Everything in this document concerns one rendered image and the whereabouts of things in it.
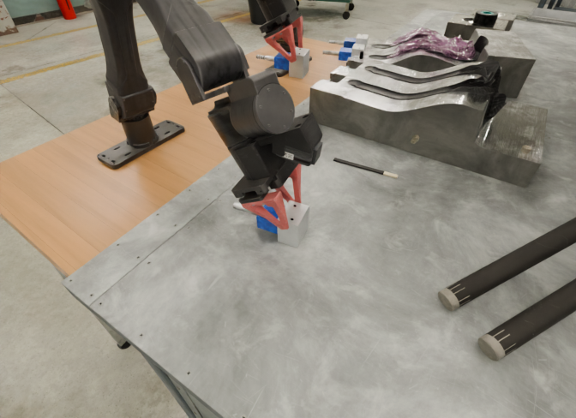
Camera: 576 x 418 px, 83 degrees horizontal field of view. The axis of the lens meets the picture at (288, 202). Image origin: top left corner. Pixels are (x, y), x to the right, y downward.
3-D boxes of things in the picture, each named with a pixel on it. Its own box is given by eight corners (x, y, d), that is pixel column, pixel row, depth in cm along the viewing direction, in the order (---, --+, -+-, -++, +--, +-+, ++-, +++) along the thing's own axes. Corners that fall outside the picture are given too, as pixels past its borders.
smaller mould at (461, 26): (441, 40, 132) (447, 21, 128) (450, 31, 142) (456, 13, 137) (495, 50, 125) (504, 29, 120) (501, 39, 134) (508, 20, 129)
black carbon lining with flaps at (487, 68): (342, 92, 81) (347, 52, 75) (367, 71, 91) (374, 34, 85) (495, 131, 67) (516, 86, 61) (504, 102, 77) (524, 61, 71)
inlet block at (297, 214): (229, 224, 58) (225, 202, 54) (243, 206, 61) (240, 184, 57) (297, 248, 54) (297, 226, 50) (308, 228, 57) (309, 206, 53)
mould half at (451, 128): (308, 121, 85) (310, 68, 75) (350, 85, 101) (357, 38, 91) (525, 188, 65) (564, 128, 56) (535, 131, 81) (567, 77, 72)
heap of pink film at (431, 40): (386, 60, 100) (391, 32, 95) (388, 42, 113) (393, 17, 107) (477, 69, 95) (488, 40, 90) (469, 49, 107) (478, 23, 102)
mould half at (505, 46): (344, 80, 104) (348, 43, 96) (354, 52, 122) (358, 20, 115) (516, 98, 94) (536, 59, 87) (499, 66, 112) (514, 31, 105)
